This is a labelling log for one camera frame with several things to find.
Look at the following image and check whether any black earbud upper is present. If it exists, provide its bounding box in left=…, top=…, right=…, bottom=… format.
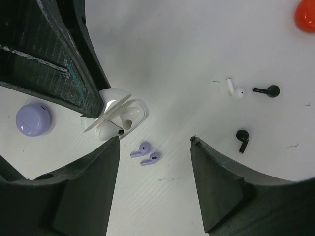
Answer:
left=252, top=85, right=281, bottom=98

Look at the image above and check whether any purple earbud right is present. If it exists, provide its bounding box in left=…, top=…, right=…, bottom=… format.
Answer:
left=140, top=152, right=161, bottom=166

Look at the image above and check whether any black earbud lower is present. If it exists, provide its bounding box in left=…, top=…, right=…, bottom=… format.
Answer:
left=236, top=130, right=249, bottom=154

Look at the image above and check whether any white earbud charging case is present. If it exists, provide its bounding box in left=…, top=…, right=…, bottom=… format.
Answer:
left=81, top=88, right=149, bottom=139

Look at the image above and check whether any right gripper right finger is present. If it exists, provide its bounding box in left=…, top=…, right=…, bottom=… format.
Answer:
left=190, top=136, right=315, bottom=236

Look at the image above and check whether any white earbud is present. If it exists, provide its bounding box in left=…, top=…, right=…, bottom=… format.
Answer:
left=97, top=121, right=124, bottom=141
left=226, top=78, right=246, bottom=99

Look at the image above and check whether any black earbud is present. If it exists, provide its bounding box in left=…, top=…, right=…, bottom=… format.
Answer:
left=252, top=85, right=281, bottom=98
left=236, top=130, right=249, bottom=154

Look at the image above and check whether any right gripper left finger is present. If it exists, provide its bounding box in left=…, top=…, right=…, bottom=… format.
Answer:
left=0, top=137, right=120, bottom=236

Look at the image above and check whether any purple earbud charging case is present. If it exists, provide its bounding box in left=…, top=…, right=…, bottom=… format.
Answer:
left=15, top=103, right=52, bottom=137

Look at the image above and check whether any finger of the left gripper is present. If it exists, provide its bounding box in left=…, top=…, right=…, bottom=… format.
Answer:
left=0, top=0, right=104, bottom=118
left=43, top=0, right=111, bottom=90

